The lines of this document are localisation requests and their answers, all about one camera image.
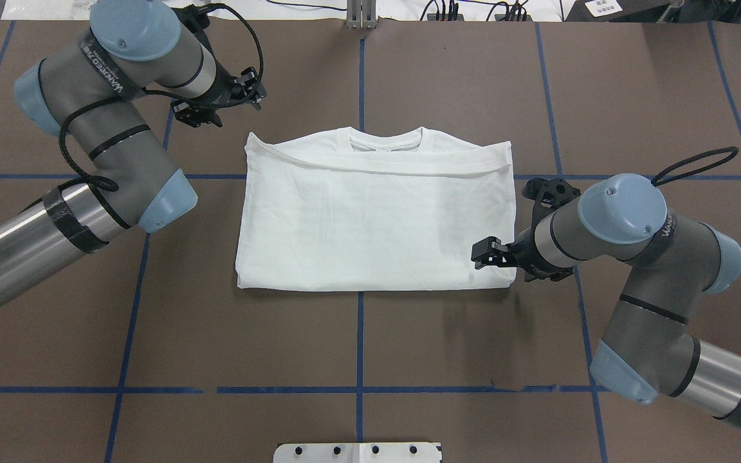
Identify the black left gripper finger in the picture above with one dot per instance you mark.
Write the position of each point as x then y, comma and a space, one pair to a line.
250, 80
254, 99

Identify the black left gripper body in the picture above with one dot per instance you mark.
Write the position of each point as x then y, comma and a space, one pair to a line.
222, 94

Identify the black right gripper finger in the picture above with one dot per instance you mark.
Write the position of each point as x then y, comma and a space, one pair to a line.
490, 248
495, 261

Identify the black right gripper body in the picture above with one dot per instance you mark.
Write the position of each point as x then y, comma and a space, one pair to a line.
524, 249

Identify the white long-sleeve printed shirt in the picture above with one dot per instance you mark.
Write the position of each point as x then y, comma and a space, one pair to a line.
345, 211

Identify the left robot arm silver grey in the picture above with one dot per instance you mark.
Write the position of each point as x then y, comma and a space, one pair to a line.
123, 176

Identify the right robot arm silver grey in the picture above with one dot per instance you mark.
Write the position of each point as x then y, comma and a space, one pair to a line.
646, 350

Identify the white central mounting column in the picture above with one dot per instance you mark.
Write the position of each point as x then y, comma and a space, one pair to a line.
359, 452

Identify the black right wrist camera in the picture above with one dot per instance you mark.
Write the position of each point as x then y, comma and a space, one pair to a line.
548, 195

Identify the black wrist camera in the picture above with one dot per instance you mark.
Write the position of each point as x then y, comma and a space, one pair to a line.
194, 18
548, 195

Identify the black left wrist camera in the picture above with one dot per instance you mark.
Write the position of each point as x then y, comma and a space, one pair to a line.
194, 18

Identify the aluminium frame post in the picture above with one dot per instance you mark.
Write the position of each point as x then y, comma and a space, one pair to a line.
361, 14

